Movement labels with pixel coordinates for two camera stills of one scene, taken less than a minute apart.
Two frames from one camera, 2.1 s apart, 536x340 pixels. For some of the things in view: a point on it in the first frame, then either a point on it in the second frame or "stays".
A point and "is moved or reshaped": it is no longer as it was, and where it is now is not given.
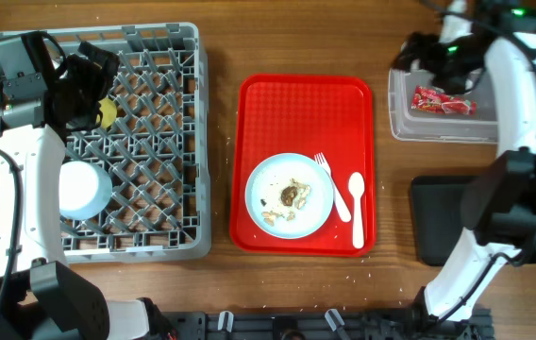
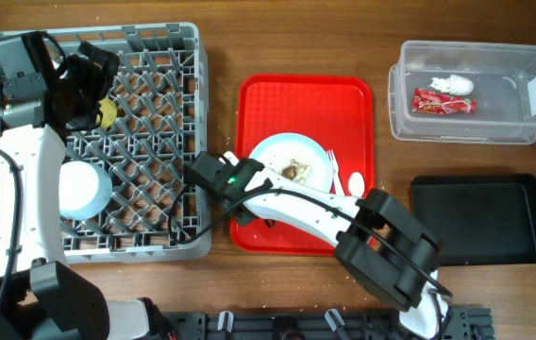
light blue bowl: (84, 189) stays
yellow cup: (109, 111) stays
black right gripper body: (460, 62) to (243, 218)
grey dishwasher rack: (156, 152) stays
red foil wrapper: (435, 100) stays
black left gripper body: (86, 84) stays
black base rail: (373, 324) stays
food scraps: (295, 194) is moved or reshaped
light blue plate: (289, 195) is moved or reshaped
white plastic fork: (342, 209) to (338, 184)
